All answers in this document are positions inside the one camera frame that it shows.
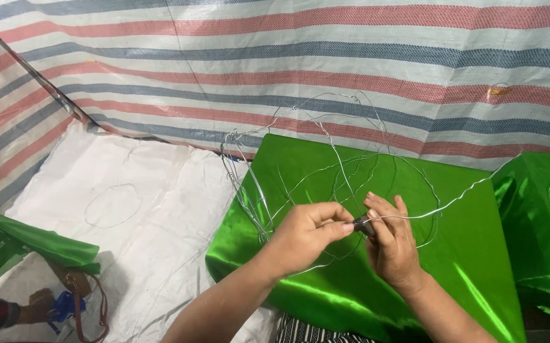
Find white woven plastic sheet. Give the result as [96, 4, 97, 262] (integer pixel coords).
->
[0, 119, 282, 343]

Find person's right hand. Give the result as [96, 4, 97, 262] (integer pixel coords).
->
[363, 192, 428, 287]

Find person's black white striped garment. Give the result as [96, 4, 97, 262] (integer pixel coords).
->
[275, 312, 376, 343]

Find red blue striped tarp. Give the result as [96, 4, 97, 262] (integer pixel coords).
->
[0, 0, 550, 216]

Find long wavy silver wire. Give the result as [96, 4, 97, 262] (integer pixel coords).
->
[368, 155, 520, 225]

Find person's left hand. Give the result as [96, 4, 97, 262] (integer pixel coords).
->
[265, 202, 355, 280]

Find large green satin cloth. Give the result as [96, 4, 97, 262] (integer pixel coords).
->
[205, 133, 527, 343]

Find blue plastic object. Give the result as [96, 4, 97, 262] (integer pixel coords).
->
[48, 291, 87, 333]

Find brown leather bag with strap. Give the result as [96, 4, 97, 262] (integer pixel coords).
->
[48, 259, 110, 343]

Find dark pliers with red handle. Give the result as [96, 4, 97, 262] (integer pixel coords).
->
[352, 216, 379, 245]

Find silver wire frame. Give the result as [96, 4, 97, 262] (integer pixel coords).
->
[220, 91, 442, 278]

